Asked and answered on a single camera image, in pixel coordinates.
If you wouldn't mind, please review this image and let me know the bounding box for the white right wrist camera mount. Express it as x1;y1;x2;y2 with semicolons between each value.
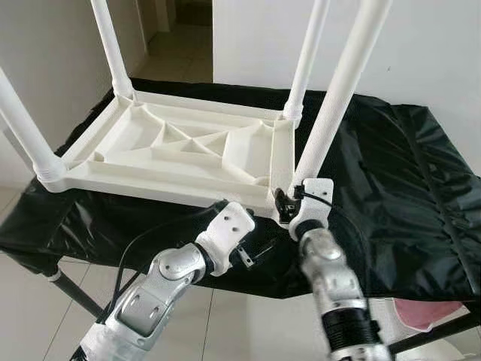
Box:
289;178;335;240

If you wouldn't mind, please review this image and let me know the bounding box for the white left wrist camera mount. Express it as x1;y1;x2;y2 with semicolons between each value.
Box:
197;201;256;276

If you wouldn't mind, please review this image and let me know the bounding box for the pink round object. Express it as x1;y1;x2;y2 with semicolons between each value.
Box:
395;298;464;332

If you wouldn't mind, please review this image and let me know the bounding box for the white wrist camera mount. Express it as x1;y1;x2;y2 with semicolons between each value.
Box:
289;178;335;240
197;201;256;276

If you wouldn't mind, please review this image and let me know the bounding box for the white plastic object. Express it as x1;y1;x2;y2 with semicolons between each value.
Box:
421;338;481;361

